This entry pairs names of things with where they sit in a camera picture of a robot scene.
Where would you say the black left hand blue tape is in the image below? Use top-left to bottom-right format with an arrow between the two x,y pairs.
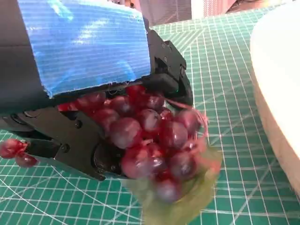
0,0 -> 194,181

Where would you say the red toy grape bunch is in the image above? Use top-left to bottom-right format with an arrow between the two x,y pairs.
0,84 -> 223,225

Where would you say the white plate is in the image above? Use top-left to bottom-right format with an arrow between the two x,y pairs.
249,0 -> 300,184

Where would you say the green cutting mat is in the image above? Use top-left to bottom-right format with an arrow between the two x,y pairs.
0,6 -> 300,225

